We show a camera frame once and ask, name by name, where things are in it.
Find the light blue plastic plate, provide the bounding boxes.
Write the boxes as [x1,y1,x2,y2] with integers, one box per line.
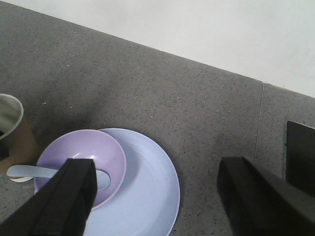
[84,128,180,236]

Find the black induction cooktop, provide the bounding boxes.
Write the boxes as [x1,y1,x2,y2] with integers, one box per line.
[286,121,315,196]

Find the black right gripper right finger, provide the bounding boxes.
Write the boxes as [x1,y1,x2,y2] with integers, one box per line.
[218,157,315,236]

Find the purple plastic bowl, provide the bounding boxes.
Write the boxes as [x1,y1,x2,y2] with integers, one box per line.
[36,129,126,209]

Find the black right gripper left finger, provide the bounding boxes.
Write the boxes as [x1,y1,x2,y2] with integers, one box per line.
[0,159,97,236]

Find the brown paper cup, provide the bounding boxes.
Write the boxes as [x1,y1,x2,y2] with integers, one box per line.
[0,93,40,182]

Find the light blue plastic spoon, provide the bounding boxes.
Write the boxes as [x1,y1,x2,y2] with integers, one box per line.
[6,165,111,190]

